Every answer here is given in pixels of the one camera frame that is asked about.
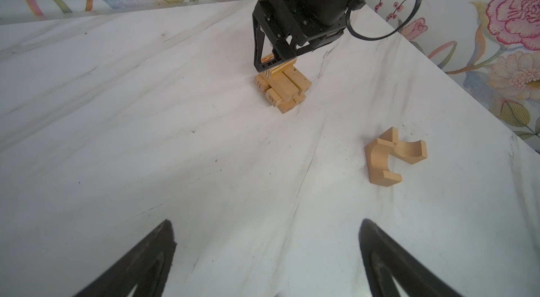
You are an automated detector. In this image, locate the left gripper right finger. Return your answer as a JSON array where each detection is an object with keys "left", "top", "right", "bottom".
[{"left": 359, "top": 219, "right": 460, "bottom": 296}]

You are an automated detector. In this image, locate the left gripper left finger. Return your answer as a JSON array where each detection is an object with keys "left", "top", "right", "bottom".
[{"left": 76, "top": 220, "right": 177, "bottom": 296}]

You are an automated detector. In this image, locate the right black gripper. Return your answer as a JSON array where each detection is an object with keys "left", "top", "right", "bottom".
[{"left": 253, "top": 0, "right": 346, "bottom": 73}]

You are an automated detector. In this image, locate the printed wood block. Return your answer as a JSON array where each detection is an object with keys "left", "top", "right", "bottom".
[{"left": 261, "top": 53, "right": 298, "bottom": 78}]

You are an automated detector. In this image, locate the wood arch block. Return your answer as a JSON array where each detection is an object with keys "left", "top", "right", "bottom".
[
  {"left": 365, "top": 138, "right": 402, "bottom": 187},
  {"left": 379, "top": 127, "right": 428, "bottom": 165}
]

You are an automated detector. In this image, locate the long wood block diagonal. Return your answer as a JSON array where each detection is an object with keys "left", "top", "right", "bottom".
[{"left": 283, "top": 66, "right": 312, "bottom": 95}]

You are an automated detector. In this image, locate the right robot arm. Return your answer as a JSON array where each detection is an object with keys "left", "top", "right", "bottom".
[{"left": 253, "top": 0, "right": 368, "bottom": 72}]

